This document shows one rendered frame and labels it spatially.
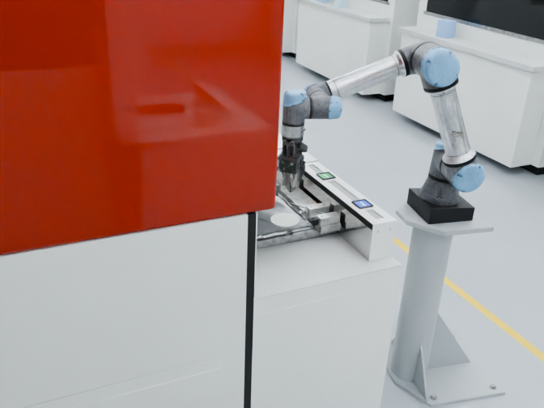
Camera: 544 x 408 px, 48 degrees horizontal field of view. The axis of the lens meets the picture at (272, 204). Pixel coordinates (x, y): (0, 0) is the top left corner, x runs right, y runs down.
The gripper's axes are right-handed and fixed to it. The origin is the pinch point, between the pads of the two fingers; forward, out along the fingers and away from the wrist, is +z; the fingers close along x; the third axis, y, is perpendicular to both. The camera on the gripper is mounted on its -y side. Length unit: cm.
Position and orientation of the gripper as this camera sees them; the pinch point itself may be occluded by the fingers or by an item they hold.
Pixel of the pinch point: (291, 188)
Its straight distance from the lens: 213.0
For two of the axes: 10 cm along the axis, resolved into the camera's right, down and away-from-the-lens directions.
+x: 9.4, 1.8, -2.8
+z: -0.4, 9.0, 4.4
